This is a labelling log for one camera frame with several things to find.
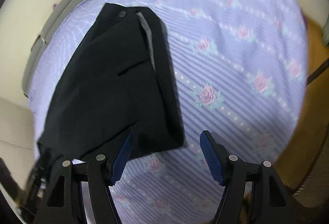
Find bed with lilac sheet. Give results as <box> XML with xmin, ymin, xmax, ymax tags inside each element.
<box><xmin>27</xmin><ymin>0</ymin><xmax>309</xmax><ymax>224</ymax></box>

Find dark rod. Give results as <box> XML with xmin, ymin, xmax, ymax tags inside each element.
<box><xmin>305</xmin><ymin>58</ymin><xmax>329</xmax><ymax>85</ymax></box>

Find black pants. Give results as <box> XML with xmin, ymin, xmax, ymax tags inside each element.
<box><xmin>36</xmin><ymin>3</ymin><xmax>185</xmax><ymax>179</ymax></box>

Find grey padded headboard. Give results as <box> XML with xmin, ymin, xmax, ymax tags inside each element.
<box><xmin>22</xmin><ymin>0</ymin><xmax>99</xmax><ymax>99</ymax></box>

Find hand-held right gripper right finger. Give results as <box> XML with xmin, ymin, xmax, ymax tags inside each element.
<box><xmin>199</xmin><ymin>130</ymin><xmax>292</xmax><ymax>224</ymax></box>

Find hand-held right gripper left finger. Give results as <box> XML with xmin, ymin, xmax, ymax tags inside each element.
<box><xmin>38</xmin><ymin>132</ymin><xmax>134</xmax><ymax>224</ymax></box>

